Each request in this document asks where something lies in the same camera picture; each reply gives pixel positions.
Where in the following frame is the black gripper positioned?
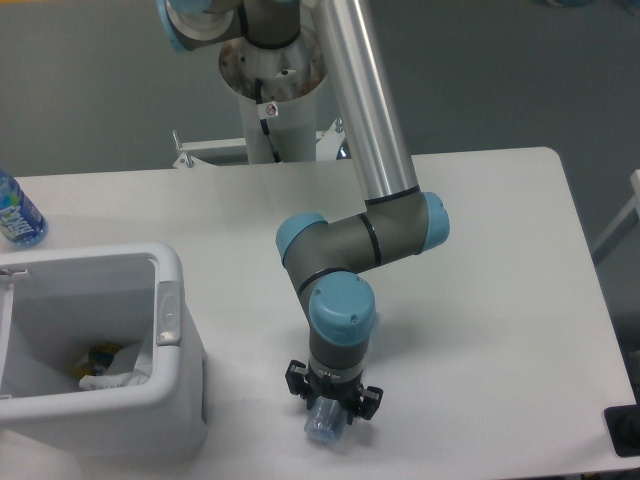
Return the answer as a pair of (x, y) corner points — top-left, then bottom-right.
(285, 359), (384, 425)

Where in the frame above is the crushed clear plastic bottle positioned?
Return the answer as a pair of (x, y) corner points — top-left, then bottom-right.
(304, 397), (348, 446)

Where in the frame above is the white paper carton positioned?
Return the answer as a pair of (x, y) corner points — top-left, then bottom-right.
(79, 372), (131, 391)

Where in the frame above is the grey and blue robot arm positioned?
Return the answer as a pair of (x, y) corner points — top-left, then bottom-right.
(156, 1), (450, 429)

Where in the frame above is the white plastic trash can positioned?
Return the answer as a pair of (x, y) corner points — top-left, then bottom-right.
(1, 243), (207, 456)

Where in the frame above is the white crumpled paper in bin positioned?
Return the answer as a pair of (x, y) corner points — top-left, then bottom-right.
(109, 342), (152, 387)

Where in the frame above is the yellow and blue wrapper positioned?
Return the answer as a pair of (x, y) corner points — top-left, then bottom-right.
(72, 342), (124, 380)

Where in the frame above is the black device at table edge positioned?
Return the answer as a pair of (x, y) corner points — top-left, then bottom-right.
(604, 404), (639, 458)

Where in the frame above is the blue labelled drink bottle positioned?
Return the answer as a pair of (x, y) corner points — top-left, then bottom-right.
(1, 171), (48, 248)

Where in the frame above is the white pedestal base bracket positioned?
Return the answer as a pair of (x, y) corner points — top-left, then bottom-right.
(172, 117), (352, 169)

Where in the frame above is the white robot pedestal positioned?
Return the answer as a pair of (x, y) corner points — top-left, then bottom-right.
(219, 27), (327, 164)

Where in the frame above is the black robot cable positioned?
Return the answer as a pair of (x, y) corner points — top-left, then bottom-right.
(254, 77), (283, 164)

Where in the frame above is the white metal frame leg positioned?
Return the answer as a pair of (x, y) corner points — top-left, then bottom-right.
(590, 170), (639, 265)

